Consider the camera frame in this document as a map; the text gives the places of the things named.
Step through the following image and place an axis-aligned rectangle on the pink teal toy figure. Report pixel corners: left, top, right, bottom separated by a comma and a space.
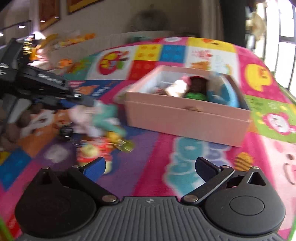
182, 76, 192, 85

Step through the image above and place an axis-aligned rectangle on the colourful cartoon play mat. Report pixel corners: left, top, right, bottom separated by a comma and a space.
0, 37, 296, 240

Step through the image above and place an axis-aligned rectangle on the pink white cloth bundle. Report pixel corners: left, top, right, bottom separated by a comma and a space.
68, 105, 104, 138

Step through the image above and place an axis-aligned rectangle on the teal plastic toy piece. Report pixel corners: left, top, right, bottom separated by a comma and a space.
92, 100, 126, 138

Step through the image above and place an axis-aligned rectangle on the pink cardboard box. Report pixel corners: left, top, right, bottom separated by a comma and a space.
125, 66, 251, 147

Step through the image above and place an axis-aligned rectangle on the framed red picture middle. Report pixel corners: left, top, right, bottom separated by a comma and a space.
38, 0, 60, 31

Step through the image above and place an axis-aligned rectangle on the brown-haired crochet doll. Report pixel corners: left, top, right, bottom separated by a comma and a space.
185, 76, 208, 101

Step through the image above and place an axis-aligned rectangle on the yellow packaged bread snack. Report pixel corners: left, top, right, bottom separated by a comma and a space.
164, 79, 188, 97

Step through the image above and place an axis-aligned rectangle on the framed picture right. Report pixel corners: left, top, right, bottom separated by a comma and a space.
67, 0, 103, 15

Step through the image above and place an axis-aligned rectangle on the teal cloth on sofa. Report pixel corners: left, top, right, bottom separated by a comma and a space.
127, 36, 152, 44

